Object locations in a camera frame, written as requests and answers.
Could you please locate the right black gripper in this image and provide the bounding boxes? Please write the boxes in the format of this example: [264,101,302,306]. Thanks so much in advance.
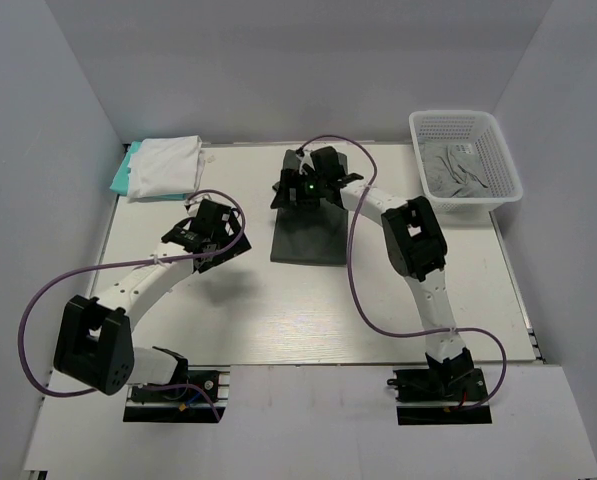
[272,168,328,209]

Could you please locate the dark grey t-shirt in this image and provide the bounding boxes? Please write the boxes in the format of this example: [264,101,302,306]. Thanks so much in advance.
[270,149,348,267]

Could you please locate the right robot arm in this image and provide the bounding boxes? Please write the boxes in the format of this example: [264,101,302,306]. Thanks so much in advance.
[271,146,474,399]

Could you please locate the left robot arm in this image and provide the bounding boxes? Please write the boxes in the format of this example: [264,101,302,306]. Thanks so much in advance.
[53,198,251,399]

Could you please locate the folded white t-shirt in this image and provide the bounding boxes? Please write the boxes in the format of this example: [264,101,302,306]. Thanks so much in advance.
[126,134,204,202]

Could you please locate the folded teal t-shirt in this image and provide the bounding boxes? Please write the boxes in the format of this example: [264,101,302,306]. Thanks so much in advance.
[108,140,191,203]

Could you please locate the light grey t-shirt in basket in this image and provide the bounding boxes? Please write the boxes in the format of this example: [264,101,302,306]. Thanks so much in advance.
[420,142,490,198]

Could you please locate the white plastic basket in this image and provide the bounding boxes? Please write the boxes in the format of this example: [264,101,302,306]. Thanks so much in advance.
[409,110,523,214]

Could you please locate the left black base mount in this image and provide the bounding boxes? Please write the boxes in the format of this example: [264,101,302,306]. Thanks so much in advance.
[123,367,230,424]

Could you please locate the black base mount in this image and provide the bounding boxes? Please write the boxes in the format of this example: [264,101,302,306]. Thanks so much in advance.
[123,367,230,424]
[386,365,492,426]

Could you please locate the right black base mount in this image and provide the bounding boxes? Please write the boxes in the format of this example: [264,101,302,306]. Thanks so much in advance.
[386,365,492,426]

